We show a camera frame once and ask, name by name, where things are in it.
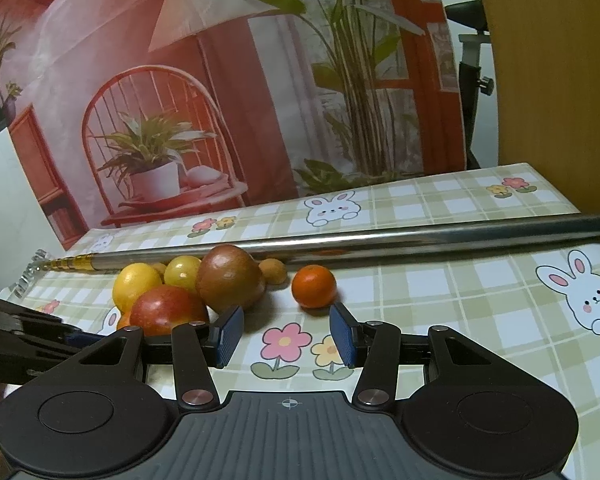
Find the small brown longan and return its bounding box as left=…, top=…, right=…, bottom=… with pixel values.
left=258, top=258, right=288, bottom=286

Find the red apple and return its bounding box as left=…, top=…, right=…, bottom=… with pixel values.
left=129, top=284, right=211, bottom=337

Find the large brown-red round fruit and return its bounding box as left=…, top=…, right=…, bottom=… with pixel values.
left=196, top=243, right=267, bottom=313

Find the checkered bunny print tablecloth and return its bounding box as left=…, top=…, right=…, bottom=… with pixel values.
left=0, top=162, right=600, bottom=480

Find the yellow lemon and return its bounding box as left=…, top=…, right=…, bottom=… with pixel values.
left=112, top=262, right=163, bottom=315

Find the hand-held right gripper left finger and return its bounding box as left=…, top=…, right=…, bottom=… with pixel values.
left=67, top=305, right=245, bottom=409

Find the yellow-green round fruit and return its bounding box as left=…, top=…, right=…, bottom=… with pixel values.
left=163, top=255, right=202, bottom=295

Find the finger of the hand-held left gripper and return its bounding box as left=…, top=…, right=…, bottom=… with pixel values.
left=0, top=325, right=98, bottom=378
left=0, top=296, right=63, bottom=333

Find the printed room scene backdrop cloth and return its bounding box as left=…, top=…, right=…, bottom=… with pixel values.
left=0, top=0, right=468, bottom=251

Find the wooden board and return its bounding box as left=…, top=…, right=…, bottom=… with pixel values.
left=472, top=0, right=600, bottom=216

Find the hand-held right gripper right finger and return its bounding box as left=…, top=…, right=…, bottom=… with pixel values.
left=329, top=302, right=506, bottom=409

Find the telescopic metal pole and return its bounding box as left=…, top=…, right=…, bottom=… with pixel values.
left=10, top=212, right=600, bottom=296

